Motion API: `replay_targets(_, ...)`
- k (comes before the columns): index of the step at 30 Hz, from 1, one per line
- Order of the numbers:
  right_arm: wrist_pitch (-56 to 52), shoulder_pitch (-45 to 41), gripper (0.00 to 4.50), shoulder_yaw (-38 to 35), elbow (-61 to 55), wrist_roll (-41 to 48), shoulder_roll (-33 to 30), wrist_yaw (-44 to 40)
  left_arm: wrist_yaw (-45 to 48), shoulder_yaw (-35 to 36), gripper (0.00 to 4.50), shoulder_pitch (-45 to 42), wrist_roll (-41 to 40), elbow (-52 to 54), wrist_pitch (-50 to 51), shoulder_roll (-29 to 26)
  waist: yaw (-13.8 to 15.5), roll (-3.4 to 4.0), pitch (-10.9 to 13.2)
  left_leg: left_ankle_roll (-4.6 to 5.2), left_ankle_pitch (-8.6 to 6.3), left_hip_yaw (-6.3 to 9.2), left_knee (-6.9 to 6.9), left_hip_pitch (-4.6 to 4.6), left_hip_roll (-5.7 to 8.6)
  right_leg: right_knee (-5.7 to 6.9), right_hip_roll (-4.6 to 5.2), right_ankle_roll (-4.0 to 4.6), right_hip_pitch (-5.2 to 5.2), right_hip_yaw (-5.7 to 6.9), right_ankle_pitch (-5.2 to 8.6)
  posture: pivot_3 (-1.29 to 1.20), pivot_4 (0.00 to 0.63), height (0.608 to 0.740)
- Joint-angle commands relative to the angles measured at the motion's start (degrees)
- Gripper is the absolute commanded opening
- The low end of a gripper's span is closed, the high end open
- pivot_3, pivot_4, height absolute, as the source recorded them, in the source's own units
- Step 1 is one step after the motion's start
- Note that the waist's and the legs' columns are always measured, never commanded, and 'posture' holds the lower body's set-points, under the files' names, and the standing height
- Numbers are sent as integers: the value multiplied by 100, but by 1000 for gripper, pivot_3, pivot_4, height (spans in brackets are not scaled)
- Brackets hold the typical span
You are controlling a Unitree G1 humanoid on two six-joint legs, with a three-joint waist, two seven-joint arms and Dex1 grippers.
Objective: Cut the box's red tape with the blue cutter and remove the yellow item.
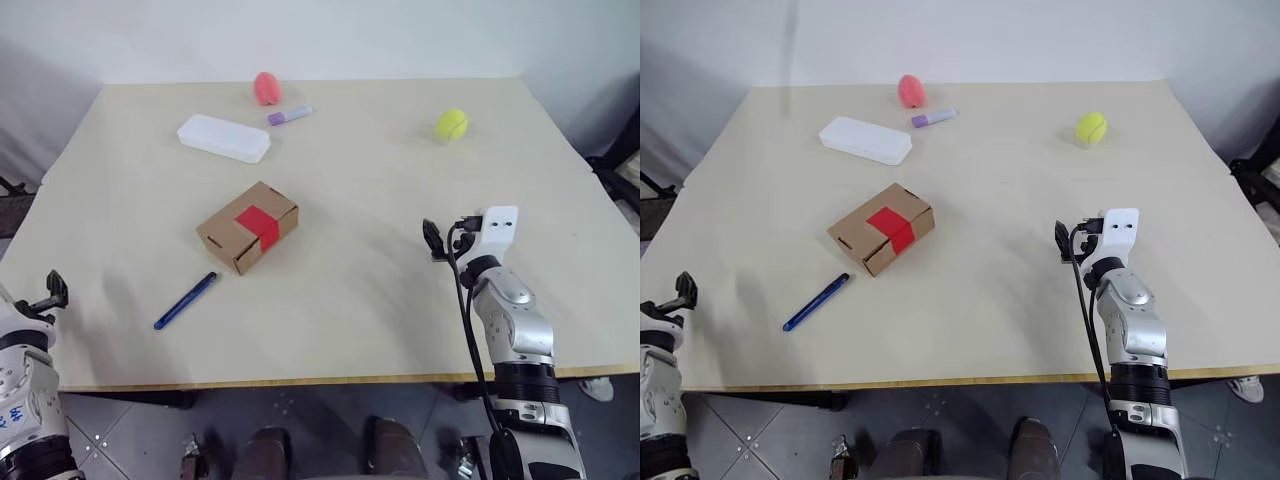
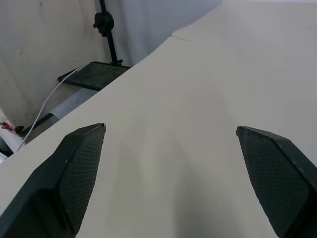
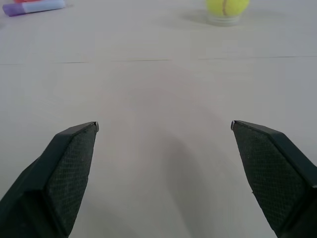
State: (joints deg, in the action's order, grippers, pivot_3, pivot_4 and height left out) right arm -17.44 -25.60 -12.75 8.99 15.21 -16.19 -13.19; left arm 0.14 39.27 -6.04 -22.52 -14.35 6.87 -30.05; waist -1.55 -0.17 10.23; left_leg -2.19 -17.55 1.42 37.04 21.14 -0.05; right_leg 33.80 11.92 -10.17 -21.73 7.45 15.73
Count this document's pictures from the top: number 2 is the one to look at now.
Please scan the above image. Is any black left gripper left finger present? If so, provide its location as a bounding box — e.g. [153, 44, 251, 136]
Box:
[0, 122, 106, 238]

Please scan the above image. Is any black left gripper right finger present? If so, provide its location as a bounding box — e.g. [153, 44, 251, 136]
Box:
[236, 125, 317, 238]

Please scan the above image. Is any black stand pole with knob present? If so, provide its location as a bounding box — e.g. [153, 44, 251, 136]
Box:
[93, 0, 124, 66]

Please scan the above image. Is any white cable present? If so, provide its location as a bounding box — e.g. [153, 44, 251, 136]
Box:
[16, 62, 91, 151]

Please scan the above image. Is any black stand base plate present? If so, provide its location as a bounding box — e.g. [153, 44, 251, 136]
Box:
[57, 61, 132, 92]

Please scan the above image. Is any red clamp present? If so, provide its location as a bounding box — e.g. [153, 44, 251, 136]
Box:
[0, 121, 24, 134]

